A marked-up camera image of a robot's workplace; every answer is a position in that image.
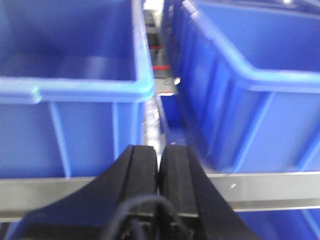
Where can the lower left blue bin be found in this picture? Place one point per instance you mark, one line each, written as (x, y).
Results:
(7, 229)

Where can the red floor frame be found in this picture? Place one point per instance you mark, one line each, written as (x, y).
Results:
(158, 58)

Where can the target blue plastic box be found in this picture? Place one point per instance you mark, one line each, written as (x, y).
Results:
(249, 86)

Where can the lower center blue bin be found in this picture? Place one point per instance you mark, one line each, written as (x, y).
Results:
(292, 224)

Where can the left blue plastic bin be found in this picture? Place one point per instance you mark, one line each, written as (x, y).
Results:
(75, 76)

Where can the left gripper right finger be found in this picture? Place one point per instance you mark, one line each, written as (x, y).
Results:
(198, 203)

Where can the lower steel rack crossbar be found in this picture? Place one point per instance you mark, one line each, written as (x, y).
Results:
(245, 192)

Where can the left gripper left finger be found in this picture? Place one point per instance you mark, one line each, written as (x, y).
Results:
(84, 214)

